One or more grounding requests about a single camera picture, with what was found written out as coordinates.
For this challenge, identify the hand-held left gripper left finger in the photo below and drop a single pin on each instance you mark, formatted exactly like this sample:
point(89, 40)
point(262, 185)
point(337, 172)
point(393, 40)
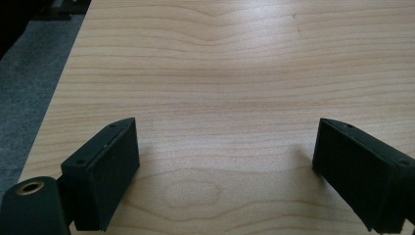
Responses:
point(101, 178)

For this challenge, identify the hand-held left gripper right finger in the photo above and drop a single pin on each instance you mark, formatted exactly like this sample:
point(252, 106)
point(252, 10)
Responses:
point(359, 173)

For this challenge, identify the dark metal stand base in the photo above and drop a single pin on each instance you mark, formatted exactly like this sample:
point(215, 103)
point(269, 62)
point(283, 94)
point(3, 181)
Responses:
point(63, 9)

